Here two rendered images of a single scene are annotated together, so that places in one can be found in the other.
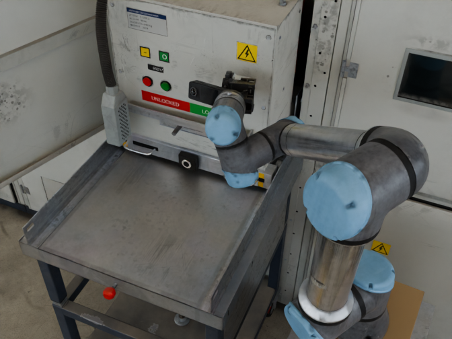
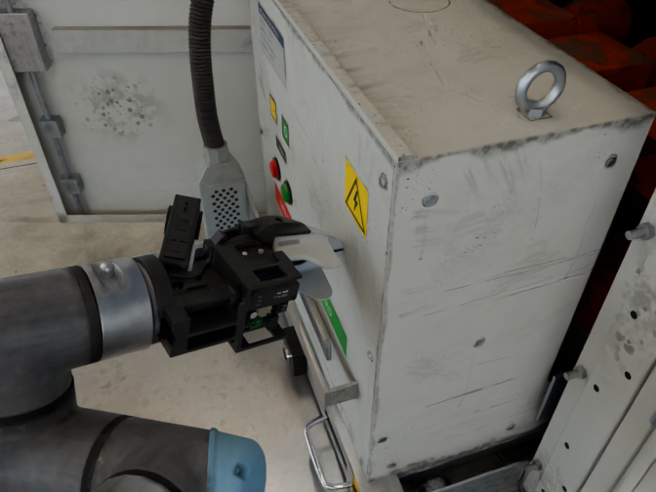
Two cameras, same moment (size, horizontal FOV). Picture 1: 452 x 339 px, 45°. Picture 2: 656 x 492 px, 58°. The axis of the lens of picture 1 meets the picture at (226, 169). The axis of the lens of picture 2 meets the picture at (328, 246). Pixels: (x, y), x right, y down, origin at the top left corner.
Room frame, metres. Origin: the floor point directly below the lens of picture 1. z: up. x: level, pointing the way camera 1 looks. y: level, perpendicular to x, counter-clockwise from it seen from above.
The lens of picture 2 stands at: (0.95, -0.35, 1.62)
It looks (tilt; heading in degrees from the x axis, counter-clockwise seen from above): 42 degrees down; 49
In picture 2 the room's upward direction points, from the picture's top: straight up
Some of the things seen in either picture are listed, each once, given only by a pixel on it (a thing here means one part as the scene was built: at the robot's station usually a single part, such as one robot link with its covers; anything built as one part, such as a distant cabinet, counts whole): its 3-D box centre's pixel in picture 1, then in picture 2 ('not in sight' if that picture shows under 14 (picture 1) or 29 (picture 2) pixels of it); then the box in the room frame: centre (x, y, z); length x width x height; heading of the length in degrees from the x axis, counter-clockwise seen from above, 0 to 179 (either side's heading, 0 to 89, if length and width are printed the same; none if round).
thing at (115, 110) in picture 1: (116, 115); (225, 203); (1.32, 0.33, 1.04); 0.08 x 0.05 x 0.17; 158
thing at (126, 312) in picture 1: (179, 273); not in sight; (1.18, 0.16, 0.46); 0.64 x 0.58 x 0.66; 158
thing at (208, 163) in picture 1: (193, 154); (316, 345); (1.32, 0.10, 0.90); 0.54 x 0.05 x 0.06; 68
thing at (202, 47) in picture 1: (188, 89); (302, 221); (1.30, 0.11, 1.15); 0.48 x 0.01 x 0.48; 68
